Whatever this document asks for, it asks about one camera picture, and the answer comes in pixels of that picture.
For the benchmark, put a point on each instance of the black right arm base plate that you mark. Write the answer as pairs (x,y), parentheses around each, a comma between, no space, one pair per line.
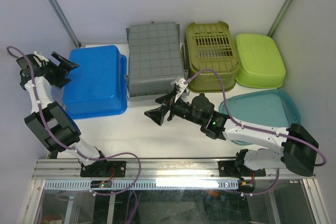
(230,169)

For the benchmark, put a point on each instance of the olive green slotted basket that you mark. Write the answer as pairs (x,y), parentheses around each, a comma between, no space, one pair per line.
(210,46)

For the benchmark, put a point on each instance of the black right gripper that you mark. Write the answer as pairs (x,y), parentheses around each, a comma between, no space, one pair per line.
(157,115)

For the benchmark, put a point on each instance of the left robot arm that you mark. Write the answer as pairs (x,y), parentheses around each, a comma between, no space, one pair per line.
(48,121)

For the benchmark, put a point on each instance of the lime green plastic basin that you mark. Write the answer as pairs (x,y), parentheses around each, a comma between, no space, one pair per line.
(260,62)

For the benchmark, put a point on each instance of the aluminium corner post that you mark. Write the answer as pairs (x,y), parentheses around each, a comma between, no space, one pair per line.
(64,22)
(279,17)

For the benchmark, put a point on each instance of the right aluminium corner post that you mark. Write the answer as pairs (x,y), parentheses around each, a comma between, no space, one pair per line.
(279,17)

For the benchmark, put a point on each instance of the blue plastic tub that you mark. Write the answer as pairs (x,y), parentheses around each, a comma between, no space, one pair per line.
(98,86)

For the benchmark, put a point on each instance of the teal transparent tub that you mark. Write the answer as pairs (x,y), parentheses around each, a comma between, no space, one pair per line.
(273,107)

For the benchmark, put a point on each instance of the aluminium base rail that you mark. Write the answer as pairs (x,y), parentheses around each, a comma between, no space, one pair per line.
(200,168)

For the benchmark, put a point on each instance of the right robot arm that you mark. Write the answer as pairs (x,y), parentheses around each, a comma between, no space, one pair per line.
(290,147)

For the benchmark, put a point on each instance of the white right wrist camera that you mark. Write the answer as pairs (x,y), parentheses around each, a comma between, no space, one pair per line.
(179,87)

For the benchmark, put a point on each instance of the grey plastic crate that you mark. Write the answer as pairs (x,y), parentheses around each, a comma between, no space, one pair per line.
(154,59)

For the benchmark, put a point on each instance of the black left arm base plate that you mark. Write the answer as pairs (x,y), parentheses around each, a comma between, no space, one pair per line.
(102,169)

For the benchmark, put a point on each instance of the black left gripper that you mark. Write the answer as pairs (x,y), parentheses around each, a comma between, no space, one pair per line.
(63,69)

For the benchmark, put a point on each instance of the white slotted cable duct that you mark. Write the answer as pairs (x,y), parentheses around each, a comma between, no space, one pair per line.
(143,184)

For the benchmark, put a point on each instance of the left aluminium corner post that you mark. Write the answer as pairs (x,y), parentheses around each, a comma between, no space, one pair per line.
(64,22)

